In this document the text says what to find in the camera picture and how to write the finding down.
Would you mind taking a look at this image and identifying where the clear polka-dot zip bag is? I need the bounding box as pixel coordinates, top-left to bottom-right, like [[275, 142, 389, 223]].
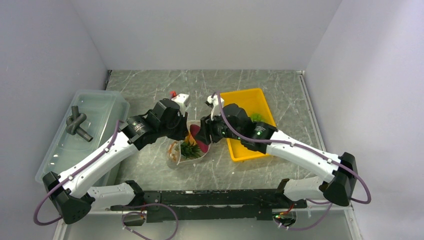
[[165, 120, 211, 167]]

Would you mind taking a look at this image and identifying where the yellow plastic tray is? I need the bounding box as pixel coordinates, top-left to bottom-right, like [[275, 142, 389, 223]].
[[218, 87, 286, 163]]

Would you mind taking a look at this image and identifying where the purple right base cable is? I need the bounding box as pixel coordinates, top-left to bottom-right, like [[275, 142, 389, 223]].
[[273, 198, 334, 232]]

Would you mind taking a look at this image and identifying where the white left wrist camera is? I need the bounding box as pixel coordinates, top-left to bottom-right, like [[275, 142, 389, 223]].
[[170, 91, 191, 109]]

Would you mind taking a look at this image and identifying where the toy peach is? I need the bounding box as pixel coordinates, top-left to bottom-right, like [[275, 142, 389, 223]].
[[185, 132, 196, 144]]

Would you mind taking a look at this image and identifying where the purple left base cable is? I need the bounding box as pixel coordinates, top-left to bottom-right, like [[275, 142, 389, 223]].
[[121, 203, 180, 240]]

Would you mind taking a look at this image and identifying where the grey knotted hose piece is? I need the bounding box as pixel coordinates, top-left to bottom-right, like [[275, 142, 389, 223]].
[[64, 105, 94, 144]]

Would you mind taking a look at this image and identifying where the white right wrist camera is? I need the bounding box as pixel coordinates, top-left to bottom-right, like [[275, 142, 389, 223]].
[[205, 93, 225, 121]]

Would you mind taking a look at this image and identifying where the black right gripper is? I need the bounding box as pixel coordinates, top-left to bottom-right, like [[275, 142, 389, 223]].
[[195, 108, 243, 145]]

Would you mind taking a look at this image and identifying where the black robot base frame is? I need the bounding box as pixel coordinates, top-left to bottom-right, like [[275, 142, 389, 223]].
[[110, 189, 307, 223]]

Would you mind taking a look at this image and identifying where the dark red toy sweet potato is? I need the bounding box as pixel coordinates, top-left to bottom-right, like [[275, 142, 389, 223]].
[[189, 124, 209, 153]]

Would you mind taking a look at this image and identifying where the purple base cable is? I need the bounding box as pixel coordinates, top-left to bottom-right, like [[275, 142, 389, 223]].
[[121, 203, 180, 240], [273, 198, 334, 232]]

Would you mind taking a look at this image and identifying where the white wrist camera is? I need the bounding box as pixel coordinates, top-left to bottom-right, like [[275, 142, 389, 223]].
[[170, 91, 191, 109], [205, 93, 225, 121]]

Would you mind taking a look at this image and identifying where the green toy lettuce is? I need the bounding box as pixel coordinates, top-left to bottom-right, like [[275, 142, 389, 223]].
[[250, 113, 266, 122]]

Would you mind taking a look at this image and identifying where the orange toy pineapple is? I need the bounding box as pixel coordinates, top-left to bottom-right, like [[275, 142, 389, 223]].
[[166, 141, 203, 164]]

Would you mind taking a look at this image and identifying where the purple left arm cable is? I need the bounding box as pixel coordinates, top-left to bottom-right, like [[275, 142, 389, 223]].
[[33, 94, 176, 227]]

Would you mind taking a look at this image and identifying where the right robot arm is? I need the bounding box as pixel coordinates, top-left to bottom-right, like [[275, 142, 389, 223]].
[[193, 103, 358, 208]]

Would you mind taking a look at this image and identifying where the clear plastic storage bin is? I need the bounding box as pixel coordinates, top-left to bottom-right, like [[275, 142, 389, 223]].
[[35, 90, 130, 184]]

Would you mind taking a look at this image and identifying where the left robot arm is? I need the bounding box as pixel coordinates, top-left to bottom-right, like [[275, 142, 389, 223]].
[[42, 93, 190, 225]]

